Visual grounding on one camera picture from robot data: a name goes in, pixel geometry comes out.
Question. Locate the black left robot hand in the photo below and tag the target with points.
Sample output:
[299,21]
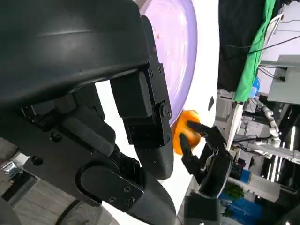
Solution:
[70,58]

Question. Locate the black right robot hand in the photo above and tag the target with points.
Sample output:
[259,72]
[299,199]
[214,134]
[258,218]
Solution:
[215,168]

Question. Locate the orange toy bread roll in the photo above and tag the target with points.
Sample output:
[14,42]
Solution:
[181,120]

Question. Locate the green plant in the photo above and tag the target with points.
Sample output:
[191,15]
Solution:
[233,191]

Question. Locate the black round table grommet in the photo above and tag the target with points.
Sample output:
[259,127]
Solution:
[211,103]

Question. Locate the small blue box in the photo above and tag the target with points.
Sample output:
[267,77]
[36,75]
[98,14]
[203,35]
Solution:
[256,87]

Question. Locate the lilac plate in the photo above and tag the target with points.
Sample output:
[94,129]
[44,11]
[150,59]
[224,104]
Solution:
[175,47]

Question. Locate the grey machine box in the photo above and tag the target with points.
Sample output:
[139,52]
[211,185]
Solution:
[290,89]

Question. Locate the green cloth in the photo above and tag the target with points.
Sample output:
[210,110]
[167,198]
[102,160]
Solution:
[255,58]

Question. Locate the silver foil bag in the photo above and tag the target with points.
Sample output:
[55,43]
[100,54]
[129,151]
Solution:
[12,168]

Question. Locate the black cloth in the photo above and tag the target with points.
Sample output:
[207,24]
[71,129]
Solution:
[234,23]

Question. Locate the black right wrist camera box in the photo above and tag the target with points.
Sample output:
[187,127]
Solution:
[201,211]

